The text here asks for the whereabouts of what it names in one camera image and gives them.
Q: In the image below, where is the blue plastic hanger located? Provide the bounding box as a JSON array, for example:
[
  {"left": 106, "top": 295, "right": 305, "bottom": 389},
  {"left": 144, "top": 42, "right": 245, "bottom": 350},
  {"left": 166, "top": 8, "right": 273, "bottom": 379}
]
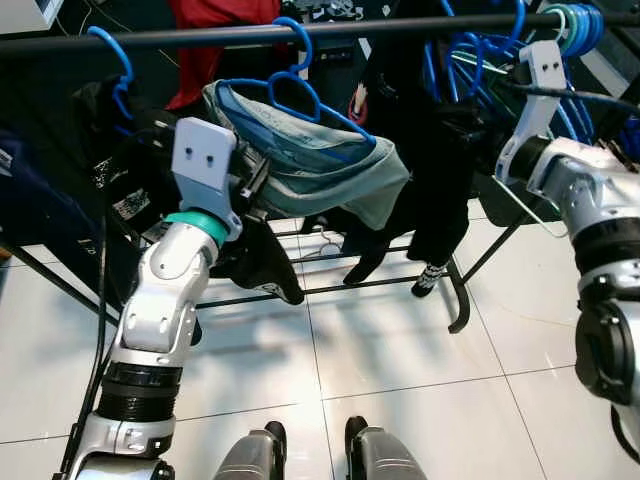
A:
[
  {"left": 86, "top": 26, "right": 136, "bottom": 136},
  {"left": 210, "top": 16, "right": 377, "bottom": 147}
]

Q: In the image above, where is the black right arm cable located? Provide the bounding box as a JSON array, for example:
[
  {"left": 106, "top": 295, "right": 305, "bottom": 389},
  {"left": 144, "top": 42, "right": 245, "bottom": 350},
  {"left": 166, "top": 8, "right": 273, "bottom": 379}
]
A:
[{"left": 500, "top": 78, "right": 640, "bottom": 113}]

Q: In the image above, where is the dark blue fabric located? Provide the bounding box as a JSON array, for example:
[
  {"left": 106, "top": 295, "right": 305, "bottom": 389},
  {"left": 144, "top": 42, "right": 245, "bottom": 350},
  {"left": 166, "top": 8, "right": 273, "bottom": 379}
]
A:
[{"left": 0, "top": 128, "right": 101, "bottom": 263}]

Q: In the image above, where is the grey robot right leg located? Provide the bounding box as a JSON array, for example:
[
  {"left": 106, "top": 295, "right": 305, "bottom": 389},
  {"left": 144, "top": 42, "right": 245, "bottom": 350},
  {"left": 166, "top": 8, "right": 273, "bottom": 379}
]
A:
[{"left": 344, "top": 415, "right": 431, "bottom": 480}]

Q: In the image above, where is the stack of blue hangers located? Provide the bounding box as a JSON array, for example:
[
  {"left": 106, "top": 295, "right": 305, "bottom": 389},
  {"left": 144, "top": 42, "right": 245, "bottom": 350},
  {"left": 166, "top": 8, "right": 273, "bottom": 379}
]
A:
[{"left": 420, "top": 0, "right": 613, "bottom": 146}]

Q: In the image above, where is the black metal clothes rack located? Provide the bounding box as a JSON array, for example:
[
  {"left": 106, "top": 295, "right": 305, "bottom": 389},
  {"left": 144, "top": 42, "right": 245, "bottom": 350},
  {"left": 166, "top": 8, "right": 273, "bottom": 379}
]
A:
[{"left": 0, "top": 8, "right": 640, "bottom": 336}]

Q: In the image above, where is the grey robot left leg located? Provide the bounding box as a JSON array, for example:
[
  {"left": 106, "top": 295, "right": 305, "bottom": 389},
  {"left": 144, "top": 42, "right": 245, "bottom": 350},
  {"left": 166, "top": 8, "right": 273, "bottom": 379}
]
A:
[{"left": 212, "top": 420, "right": 289, "bottom": 480}]

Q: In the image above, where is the grey robot leg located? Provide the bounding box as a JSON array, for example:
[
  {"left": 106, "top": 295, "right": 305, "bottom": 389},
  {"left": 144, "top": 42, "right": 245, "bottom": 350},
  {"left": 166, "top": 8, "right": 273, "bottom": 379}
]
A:
[
  {"left": 344, "top": 415, "right": 431, "bottom": 480},
  {"left": 212, "top": 420, "right": 289, "bottom": 480}
]

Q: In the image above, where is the red garment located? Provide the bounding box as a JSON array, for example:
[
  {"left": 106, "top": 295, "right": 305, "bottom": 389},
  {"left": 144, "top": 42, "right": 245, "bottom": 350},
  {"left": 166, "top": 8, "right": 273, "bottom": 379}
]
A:
[{"left": 165, "top": 0, "right": 283, "bottom": 111}]

